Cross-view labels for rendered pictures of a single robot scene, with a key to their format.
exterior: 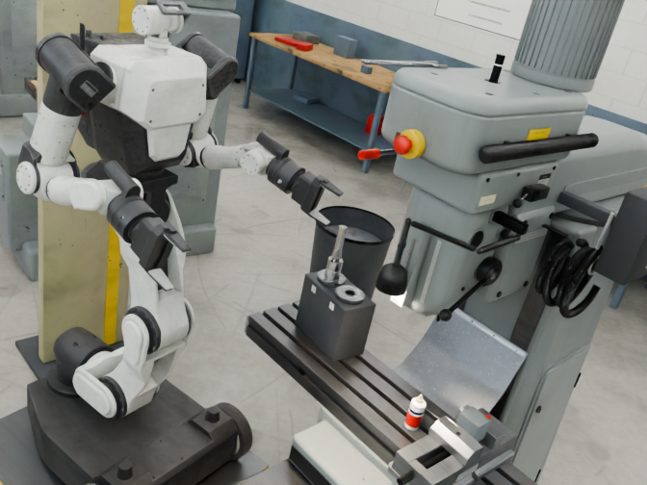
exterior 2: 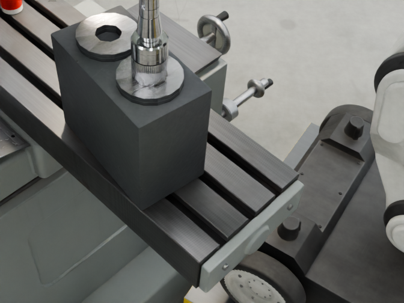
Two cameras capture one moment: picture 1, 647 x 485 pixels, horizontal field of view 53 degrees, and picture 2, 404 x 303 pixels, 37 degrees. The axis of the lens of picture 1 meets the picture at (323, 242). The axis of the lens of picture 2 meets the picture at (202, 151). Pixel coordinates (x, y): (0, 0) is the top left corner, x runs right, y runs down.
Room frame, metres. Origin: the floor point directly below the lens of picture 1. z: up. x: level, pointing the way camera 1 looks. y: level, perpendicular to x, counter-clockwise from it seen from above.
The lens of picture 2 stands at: (2.35, -0.01, 1.72)
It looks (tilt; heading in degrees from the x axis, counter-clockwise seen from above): 51 degrees down; 176
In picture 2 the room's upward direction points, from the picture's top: 5 degrees clockwise
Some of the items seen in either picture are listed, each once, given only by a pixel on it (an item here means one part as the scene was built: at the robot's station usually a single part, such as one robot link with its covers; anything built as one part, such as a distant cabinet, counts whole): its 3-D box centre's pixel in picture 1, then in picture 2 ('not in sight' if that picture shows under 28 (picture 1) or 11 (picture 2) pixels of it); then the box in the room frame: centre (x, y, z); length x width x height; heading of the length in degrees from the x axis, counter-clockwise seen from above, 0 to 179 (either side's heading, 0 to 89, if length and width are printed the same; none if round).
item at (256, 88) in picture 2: not in sight; (246, 95); (1.18, 0.17, 0.54); 0.22 x 0.06 x 0.06; 137
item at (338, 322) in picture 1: (334, 312); (130, 104); (1.73, -0.08, 1.06); 0.22 x 0.12 x 0.20; 39
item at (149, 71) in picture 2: (333, 268); (149, 59); (1.77, -0.05, 1.19); 0.05 x 0.05 x 0.05
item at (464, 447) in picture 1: (455, 440); not in sight; (1.27, -0.42, 1.05); 0.12 x 0.06 x 0.04; 45
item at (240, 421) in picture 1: (227, 430); (261, 287); (1.73, 0.19, 0.50); 0.20 x 0.05 x 0.20; 58
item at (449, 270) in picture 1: (443, 247); not in sight; (1.47, -0.30, 1.47); 0.21 x 0.19 x 0.32; 47
